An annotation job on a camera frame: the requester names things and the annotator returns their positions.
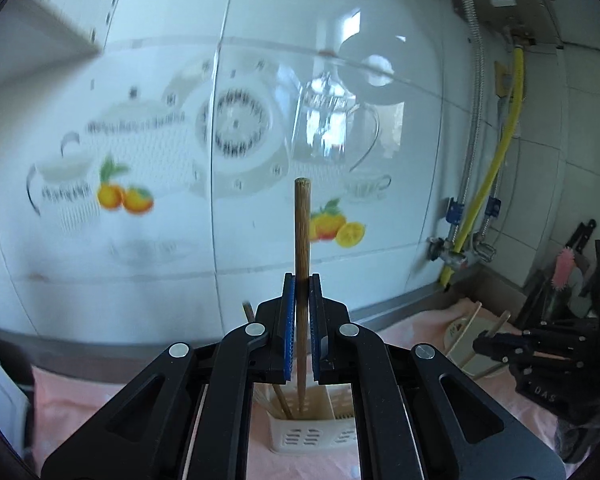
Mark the tableware and fruit wall decal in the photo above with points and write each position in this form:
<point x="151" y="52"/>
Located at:
<point x="235" y="125"/>

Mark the dark tool holder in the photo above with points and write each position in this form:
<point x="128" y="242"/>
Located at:
<point x="550" y="295"/>

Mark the single wooden chopstick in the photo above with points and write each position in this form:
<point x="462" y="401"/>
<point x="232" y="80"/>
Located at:
<point x="302" y="240"/>

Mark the small white printed dish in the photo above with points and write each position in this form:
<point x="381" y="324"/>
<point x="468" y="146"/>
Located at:
<point x="455" y="332"/>

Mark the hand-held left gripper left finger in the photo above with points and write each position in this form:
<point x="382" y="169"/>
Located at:
<point x="290" y="330"/>

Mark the pink towel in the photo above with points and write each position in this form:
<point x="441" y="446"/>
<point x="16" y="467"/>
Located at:
<point x="420" y="330"/>

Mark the pink brush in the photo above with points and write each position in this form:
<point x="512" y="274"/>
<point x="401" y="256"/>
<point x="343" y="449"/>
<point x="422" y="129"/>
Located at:
<point x="564" y="265"/>

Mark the cream utensil holder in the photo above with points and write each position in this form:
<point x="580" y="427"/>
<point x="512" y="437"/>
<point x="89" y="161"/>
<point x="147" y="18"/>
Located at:
<point x="310" y="435"/>

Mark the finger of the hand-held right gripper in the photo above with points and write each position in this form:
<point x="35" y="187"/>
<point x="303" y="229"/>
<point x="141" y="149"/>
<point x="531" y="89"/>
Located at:
<point x="540" y="347"/>

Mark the metal pipe valves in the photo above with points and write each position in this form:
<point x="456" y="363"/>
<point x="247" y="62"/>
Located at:
<point x="460" y="252"/>

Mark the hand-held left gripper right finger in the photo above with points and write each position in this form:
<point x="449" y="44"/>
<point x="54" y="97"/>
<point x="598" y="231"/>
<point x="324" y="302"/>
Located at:
<point x="315" y="330"/>

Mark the white countertop appliance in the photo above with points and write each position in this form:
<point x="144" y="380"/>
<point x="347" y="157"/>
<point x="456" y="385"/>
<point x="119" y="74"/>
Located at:
<point x="0" y="385"/>

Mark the white wall cabinet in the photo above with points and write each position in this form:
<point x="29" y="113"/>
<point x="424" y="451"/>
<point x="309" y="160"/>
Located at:
<point x="55" y="15"/>

